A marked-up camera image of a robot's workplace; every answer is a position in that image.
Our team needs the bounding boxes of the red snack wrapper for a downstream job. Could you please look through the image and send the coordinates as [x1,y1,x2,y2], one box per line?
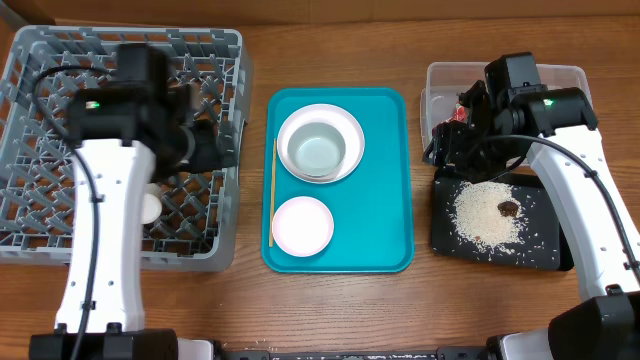
[448,102,467,123]

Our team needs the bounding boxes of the rice pile with food scrap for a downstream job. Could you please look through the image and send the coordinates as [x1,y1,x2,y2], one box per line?
[449,181,528,255]

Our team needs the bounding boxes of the white paper cup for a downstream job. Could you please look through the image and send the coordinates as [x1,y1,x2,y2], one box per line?
[142,183,163,225]

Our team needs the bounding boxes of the grey bowl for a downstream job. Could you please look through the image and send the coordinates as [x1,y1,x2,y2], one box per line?
[285,122,346,180]

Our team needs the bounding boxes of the large white plate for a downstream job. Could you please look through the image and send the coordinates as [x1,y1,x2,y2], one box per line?
[277,104,366,184]

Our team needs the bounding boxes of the small pink plate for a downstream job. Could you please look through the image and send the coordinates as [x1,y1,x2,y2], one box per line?
[272,196,335,257]

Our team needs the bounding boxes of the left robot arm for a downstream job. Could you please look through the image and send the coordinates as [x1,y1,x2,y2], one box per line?
[28,43,238,359]

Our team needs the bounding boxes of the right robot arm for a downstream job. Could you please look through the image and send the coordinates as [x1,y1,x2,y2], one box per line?
[423,52,639,360]

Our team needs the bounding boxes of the grey dishwasher rack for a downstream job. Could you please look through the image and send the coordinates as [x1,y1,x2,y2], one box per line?
[1,25,253,272]

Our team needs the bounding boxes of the clear plastic bin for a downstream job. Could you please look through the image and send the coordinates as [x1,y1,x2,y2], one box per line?
[420,62,592,150]

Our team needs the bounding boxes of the wooden chopstick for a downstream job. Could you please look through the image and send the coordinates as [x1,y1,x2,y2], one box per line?
[268,138,278,248]

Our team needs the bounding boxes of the teal serving tray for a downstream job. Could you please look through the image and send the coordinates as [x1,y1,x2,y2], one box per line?
[261,87,415,273]

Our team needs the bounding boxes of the black tray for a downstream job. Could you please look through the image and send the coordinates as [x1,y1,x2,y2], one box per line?
[431,169,573,271]

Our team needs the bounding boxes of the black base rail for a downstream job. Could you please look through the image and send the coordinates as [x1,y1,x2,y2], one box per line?
[213,336,503,360]

